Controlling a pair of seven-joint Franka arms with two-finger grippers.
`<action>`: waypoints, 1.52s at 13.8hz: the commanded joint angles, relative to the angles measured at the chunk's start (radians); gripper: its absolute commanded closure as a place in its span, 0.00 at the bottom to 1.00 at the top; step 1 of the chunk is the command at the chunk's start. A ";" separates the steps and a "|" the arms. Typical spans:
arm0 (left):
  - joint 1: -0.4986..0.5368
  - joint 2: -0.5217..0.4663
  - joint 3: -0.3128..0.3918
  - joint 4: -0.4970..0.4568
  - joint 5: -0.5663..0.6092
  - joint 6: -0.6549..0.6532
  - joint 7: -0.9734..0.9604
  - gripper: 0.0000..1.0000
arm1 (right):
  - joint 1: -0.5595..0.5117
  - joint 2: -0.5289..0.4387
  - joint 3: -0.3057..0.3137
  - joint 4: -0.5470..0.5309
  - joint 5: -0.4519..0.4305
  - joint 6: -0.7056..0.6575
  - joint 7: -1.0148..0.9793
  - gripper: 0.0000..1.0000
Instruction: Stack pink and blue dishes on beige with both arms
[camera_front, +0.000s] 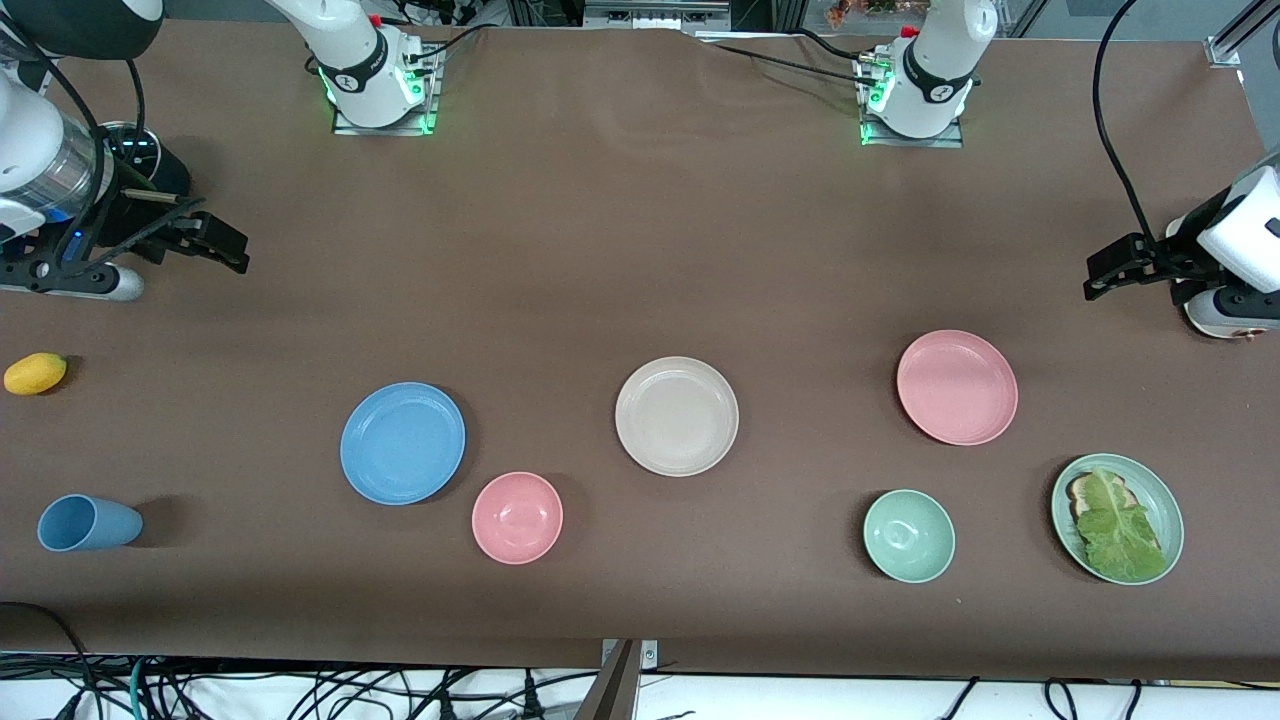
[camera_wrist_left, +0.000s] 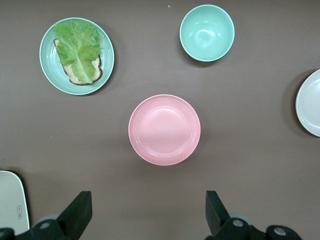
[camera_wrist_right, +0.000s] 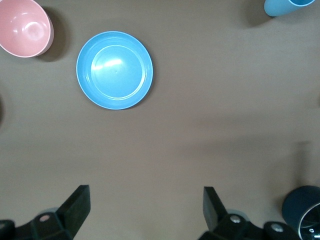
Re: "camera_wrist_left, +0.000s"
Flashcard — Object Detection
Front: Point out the green plate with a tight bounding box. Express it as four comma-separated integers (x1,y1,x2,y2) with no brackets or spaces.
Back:
39,16,115,96

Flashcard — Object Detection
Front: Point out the green deep bowl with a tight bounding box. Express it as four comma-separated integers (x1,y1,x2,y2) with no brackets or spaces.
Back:
179,4,236,63

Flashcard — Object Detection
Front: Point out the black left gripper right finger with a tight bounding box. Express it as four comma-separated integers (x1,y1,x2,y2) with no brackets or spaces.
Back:
205,190,251,240

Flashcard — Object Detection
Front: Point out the green lettuce leaf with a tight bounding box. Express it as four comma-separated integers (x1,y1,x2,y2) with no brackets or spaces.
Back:
51,19,101,85

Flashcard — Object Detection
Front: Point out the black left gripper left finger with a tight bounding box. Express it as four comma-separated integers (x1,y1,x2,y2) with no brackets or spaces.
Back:
30,190,93,240

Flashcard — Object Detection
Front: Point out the beige shallow plate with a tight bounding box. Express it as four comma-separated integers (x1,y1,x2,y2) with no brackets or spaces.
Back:
295,68,320,138

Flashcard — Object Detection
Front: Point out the brown table cover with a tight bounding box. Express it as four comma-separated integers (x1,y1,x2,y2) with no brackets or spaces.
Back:
0,0,320,240

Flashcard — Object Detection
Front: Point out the toasted bread slice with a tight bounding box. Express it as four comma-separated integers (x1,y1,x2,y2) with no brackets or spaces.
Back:
52,38,104,86

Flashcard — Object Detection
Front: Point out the pink shallow plate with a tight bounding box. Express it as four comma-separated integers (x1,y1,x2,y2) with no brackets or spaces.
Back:
128,94,202,167

